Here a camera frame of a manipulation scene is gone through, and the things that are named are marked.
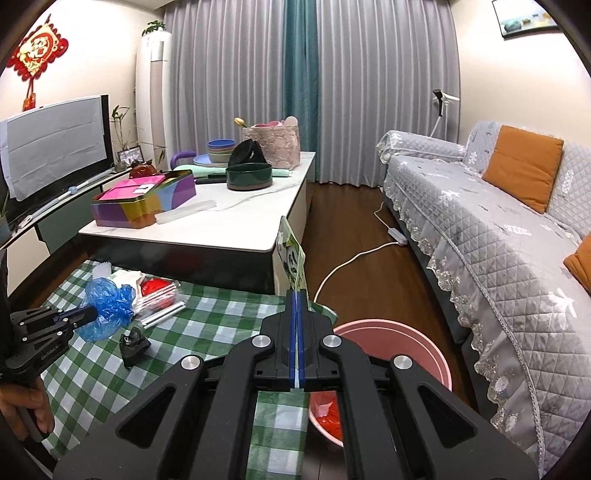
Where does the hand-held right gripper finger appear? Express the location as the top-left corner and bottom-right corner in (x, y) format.
(53, 290), (300, 480)
(298, 290), (541, 480)

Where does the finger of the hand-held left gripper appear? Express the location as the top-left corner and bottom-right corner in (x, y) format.
(21, 320), (95, 346)
(10, 305), (99, 326)

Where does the blue plastic bag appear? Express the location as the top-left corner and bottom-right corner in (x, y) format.
(83, 277), (136, 342)

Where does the red plastic bag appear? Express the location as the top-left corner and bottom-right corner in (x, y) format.
(310, 391), (345, 441)

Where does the clear red wrapper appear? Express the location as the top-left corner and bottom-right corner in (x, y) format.
(139, 276), (182, 315)

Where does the green white packet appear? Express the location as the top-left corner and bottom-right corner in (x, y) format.
(272, 216), (340, 324)

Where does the pink plastic basin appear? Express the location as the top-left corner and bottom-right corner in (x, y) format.
(307, 318), (452, 448)

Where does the person's left hand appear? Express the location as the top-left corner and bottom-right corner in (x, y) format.
(0, 382), (55, 444)

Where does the white bag with green print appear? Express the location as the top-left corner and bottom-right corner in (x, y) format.
(108, 270), (148, 297)

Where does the small black clip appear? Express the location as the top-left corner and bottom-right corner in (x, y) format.
(119, 327), (151, 369)

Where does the white wrapped straw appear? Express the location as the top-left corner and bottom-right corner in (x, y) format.
(139, 301), (186, 329)

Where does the television stand cabinet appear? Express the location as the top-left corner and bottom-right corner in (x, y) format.
(0, 166), (134, 296)

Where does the green checked tablecloth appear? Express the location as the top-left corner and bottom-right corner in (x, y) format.
(39, 261), (338, 480)

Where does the colourful tin box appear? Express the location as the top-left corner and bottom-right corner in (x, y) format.
(90, 170), (197, 229)

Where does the white top coffee table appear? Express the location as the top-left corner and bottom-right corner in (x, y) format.
(78, 151), (317, 296)

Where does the red teapot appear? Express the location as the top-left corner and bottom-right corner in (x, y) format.
(128, 159), (160, 178)

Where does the white television cover cloth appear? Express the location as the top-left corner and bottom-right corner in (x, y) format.
(0, 96), (106, 201)

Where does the dark green pot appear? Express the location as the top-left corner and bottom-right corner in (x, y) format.
(225, 162), (274, 191)

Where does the black television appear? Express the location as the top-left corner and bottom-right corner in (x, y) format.
(0, 95), (114, 222)

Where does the mint green cloth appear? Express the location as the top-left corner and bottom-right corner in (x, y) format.
(174, 164), (295, 179)

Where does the bamboo plant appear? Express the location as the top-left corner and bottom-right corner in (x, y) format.
(110, 105), (139, 153)

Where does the black lid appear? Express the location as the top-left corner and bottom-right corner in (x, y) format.
(228, 138), (273, 168)

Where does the pink lace basket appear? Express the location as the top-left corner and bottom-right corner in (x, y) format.
(242, 121), (302, 170)

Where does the grey quilted sofa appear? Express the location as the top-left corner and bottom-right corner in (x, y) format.
(376, 121), (591, 435)

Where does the stack of coloured bowls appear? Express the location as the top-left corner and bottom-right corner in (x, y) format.
(207, 138), (238, 163)

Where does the white standing air conditioner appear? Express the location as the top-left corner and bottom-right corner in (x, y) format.
(135, 31), (174, 160)

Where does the grey curtain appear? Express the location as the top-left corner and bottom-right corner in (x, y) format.
(161, 0), (289, 158)
(316, 0), (462, 188)

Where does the teal curtain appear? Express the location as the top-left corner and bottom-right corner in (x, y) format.
(281, 0), (321, 153)

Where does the orange cushion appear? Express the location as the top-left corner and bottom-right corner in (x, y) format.
(481, 124), (565, 214)
(563, 240), (591, 294)

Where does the white power cable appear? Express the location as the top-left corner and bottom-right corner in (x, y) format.
(314, 200), (393, 303)

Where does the photo frame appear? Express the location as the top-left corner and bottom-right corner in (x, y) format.
(115, 145), (144, 167)

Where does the red knot wall ornament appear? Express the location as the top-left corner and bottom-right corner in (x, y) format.
(6, 14), (70, 112)

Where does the framed wall picture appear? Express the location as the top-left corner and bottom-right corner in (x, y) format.
(491, 0), (561, 38)

